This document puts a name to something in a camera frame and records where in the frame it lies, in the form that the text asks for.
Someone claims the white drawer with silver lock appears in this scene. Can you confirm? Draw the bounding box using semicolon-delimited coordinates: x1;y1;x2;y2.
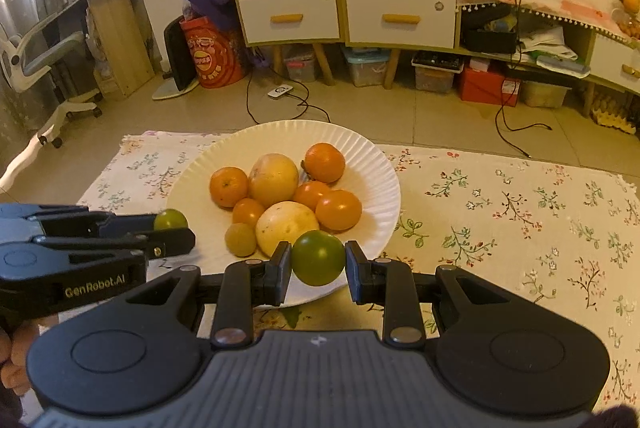
345;0;457;48

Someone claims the white ribbed plate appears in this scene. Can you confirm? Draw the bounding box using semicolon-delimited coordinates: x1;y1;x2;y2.
167;121;402;307

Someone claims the light wooden desk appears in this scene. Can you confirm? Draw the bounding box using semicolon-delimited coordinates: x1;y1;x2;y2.
47;0;156;98

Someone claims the dark fuzzy sleeve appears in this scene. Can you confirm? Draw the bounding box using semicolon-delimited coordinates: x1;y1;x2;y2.
590;402;640;428

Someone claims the small green lime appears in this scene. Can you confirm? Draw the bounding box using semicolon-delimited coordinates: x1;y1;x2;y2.
153;208;189;233

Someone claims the yellow-orange grapefruit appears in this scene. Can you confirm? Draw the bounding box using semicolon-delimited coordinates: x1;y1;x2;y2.
248;154;300;209

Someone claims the red cardboard box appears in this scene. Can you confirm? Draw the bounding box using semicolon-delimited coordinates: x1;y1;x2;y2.
457;65;521;107

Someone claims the orange tangerine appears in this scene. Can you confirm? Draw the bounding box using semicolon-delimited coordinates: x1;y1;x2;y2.
304;143;346;184
209;166;249;209

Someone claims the white office chair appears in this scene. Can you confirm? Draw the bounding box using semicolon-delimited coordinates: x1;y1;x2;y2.
0;30;103;149

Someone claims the red printed bag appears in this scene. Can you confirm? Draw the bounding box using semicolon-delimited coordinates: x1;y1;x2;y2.
180;15;247;88

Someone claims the pale yellow spotted pomelo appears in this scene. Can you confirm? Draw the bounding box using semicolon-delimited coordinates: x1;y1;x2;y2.
255;201;321;257

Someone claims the clear box with pale contents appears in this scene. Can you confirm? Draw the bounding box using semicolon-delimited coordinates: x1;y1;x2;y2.
520;78;571;109

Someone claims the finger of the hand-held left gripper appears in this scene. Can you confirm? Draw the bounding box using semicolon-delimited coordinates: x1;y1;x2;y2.
27;206;162;239
32;227;197;259

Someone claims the floral tablecloth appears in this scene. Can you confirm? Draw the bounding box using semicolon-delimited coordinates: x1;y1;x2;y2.
75;130;640;409

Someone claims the black panel on white base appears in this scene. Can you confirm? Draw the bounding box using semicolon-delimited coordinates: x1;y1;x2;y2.
151;14;198;101

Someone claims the white drawer with round lock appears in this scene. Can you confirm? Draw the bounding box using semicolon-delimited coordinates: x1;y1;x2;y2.
237;0;341;44

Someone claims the small yellow-green fruit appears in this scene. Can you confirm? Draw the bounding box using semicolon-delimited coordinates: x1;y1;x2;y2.
224;223;258;257

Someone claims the green tomato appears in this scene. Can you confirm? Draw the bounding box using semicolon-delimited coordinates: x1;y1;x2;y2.
291;230;346;287

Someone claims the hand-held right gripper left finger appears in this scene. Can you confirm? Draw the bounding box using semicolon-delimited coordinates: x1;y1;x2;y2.
122;241;293;349

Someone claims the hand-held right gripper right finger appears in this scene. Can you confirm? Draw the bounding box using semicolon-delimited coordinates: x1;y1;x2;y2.
344;239;513;347

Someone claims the white wavy board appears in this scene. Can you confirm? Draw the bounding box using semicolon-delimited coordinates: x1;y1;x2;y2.
0;128;46;189

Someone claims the storage box with black contents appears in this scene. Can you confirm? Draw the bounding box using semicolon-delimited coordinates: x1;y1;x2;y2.
411;52;463;93

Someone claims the teal-lid storage box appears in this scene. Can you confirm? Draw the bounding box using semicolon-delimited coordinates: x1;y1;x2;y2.
342;48;391;87

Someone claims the person's left hand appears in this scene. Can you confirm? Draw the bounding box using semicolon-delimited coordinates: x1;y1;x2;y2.
0;313;57;397

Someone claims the low wooden shelf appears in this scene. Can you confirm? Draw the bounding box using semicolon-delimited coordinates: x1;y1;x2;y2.
457;2;640;119

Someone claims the black cable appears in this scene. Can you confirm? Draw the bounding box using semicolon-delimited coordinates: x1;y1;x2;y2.
494;0;554;159
244;58;332;127

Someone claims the clear storage box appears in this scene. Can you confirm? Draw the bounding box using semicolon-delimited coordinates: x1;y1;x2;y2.
282;44;318;83

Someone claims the egg tray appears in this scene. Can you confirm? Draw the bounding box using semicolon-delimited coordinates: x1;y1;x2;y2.
590;95;640;133

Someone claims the orange tomato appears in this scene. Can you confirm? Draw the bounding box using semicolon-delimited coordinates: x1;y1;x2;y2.
232;198;266;229
315;190;363;231
292;181;333;213

